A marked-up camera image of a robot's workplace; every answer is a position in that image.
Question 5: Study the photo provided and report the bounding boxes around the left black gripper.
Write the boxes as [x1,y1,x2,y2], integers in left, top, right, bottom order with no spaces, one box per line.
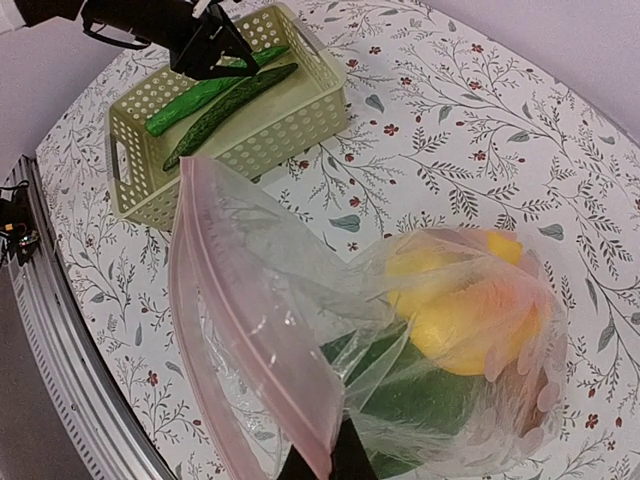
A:
[80,1,260,80]

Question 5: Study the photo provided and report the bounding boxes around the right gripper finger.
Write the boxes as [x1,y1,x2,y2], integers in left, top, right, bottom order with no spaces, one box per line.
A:
[279,417,376,480]

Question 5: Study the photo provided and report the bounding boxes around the green cucumber toy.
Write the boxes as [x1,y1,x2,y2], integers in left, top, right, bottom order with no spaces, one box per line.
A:
[144,44,292,136]

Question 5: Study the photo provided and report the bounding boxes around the dark green bitter gourd toy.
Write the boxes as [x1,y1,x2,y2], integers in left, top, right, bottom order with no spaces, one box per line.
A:
[162,62,299,172]

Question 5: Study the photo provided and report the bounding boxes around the bok choy toy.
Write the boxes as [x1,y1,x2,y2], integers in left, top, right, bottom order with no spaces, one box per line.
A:
[321,324,485,479]

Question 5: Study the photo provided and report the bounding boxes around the clear zip top bag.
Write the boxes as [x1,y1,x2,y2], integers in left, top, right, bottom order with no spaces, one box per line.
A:
[169,157,567,479]

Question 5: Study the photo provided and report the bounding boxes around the yellow lemon toy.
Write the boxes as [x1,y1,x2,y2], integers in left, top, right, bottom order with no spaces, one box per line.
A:
[385,228,524,309]

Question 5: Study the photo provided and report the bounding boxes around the brown potato toy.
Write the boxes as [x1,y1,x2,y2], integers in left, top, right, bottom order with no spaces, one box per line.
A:
[518,370,561,438]

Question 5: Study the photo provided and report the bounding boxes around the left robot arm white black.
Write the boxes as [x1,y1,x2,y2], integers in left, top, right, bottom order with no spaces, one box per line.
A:
[1,0,260,80]

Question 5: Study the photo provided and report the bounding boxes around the floral tablecloth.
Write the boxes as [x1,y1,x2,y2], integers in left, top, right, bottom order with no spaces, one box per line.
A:
[37,1,639,479]

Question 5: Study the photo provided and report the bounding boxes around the aluminium front rail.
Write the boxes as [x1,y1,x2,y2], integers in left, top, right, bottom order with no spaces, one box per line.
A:
[2,156,175,479]

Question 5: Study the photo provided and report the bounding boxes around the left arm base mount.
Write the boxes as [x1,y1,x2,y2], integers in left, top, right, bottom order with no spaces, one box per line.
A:
[1,180,40,267]

